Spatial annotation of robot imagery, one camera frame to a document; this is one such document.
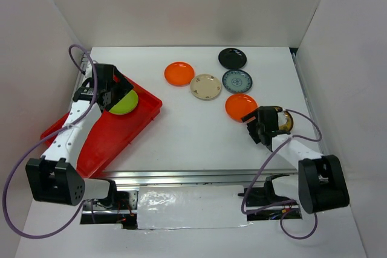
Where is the green plate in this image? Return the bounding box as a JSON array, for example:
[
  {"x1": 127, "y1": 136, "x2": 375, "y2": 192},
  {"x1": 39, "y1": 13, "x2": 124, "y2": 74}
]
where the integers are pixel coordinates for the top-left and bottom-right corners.
[{"x1": 108, "y1": 90, "x2": 139, "y2": 115}]

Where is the orange plate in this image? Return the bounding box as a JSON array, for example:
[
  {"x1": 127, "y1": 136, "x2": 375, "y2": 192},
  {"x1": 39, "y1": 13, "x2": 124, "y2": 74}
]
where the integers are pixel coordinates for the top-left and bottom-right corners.
[
  {"x1": 164, "y1": 62, "x2": 195, "y2": 86},
  {"x1": 225, "y1": 93, "x2": 258, "y2": 123}
]

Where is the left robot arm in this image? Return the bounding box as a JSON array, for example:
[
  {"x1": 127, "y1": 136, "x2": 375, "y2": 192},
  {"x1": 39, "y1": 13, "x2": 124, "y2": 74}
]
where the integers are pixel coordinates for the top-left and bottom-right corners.
[{"x1": 25, "y1": 63, "x2": 134, "y2": 209}]

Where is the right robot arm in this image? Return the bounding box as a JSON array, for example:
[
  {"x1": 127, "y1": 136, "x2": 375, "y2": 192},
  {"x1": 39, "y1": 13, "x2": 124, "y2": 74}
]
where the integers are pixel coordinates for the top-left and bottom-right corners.
[{"x1": 241, "y1": 106, "x2": 350, "y2": 214}]

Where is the yellow brown patterned plate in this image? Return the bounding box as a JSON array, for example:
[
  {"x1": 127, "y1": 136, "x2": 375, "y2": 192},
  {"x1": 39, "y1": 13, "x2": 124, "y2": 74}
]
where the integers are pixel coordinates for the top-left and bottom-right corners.
[{"x1": 273, "y1": 106, "x2": 294, "y2": 132}]

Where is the blue white patterned plate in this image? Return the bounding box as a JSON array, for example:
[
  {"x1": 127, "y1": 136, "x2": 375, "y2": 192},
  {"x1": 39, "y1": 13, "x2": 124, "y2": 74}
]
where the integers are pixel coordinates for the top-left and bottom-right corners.
[{"x1": 221, "y1": 69, "x2": 253, "y2": 94}]

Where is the beige plate with motifs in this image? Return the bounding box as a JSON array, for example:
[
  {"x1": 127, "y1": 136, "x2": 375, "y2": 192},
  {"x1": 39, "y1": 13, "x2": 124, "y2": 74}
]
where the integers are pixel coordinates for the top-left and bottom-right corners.
[{"x1": 190, "y1": 74, "x2": 222, "y2": 100}]

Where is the black plate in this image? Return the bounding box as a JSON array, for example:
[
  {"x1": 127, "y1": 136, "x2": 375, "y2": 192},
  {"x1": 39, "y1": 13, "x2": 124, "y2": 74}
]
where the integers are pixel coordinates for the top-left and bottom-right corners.
[{"x1": 218, "y1": 48, "x2": 247, "y2": 69}]

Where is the white foil cover sheet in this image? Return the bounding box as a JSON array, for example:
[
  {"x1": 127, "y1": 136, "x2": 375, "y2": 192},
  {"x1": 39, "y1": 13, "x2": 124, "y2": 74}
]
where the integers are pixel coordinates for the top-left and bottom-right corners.
[{"x1": 137, "y1": 185, "x2": 248, "y2": 230}]

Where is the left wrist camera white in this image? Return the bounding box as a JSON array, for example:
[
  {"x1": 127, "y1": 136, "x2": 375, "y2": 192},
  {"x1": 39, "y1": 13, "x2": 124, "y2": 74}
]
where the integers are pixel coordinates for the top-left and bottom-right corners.
[{"x1": 83, "y1": 61, "x2": 93, "y2": 79}]

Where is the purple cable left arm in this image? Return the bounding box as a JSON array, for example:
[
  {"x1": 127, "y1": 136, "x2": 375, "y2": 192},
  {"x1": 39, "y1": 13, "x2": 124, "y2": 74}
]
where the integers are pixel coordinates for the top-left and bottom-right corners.
[{"x1": 2, "y1": 44, "x2": 100, "y2": 239}]

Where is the aluminium rail front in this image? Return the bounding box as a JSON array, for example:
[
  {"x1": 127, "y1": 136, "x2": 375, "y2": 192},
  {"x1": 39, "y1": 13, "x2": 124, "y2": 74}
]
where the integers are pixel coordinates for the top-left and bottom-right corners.
[{"x1": 102, "y1": 170, "x2": 303, "y2": 187}]

